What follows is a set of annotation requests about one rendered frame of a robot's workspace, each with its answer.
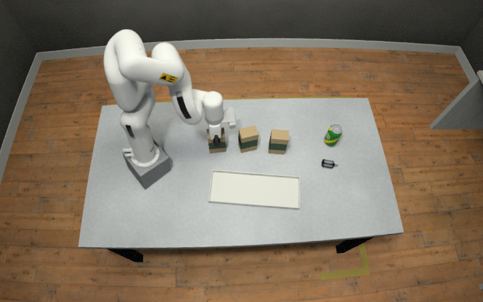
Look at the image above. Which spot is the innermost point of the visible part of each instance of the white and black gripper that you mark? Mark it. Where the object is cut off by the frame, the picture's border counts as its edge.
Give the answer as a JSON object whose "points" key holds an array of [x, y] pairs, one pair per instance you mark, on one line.
{"points": [[215, 134]]}

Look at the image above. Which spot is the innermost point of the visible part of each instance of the tan box with dark green band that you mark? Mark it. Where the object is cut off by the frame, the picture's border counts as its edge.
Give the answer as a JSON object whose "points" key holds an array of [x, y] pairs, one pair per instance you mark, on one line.
{"points": [[222, 147], [247, 139], [278, 141]]}

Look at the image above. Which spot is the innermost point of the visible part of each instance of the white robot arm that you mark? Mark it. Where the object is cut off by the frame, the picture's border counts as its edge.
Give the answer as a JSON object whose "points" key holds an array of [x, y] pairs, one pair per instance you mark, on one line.
{"points": [[137, 99]]}

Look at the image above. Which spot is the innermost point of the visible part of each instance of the green and yellow drink can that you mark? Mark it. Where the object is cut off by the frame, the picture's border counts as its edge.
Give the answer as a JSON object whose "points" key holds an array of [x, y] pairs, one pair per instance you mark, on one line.
{"points": [[333, 134]]}

